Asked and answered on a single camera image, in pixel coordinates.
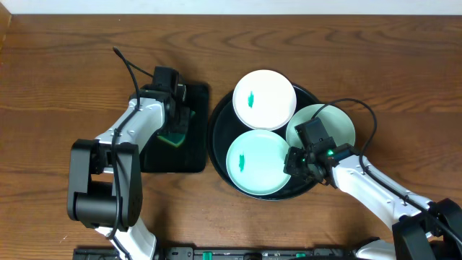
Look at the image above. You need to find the green scrub sponge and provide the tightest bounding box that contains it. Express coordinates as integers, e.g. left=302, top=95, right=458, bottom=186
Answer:
left=157, top=110, right=196, bottom=147

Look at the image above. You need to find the pale green plate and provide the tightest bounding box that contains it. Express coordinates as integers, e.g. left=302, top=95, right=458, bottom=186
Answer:
left=285, top=104, right=356, bottom=148

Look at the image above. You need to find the light blue plate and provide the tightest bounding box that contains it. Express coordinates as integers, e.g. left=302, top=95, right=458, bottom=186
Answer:
left=226, top=130, right=291, bottom=196

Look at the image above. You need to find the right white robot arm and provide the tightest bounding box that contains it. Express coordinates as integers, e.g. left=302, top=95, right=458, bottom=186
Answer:
left=284, top=144, right=461, bottom=259

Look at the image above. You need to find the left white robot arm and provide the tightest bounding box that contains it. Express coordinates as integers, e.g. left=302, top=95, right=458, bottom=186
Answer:
left=67, top=97, right=191, bottom=259

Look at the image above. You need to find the black rectangular tray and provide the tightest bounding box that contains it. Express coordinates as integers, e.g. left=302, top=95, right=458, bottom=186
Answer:
left=140, top=84, right=209, bottom=173

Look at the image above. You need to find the black round tray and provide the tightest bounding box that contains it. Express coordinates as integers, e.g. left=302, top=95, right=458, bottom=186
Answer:
left=206, top=92, right=317, bottom=201

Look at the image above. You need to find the white plate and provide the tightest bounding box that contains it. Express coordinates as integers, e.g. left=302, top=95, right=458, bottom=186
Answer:
left=232, top=69, right=297, bottom=131

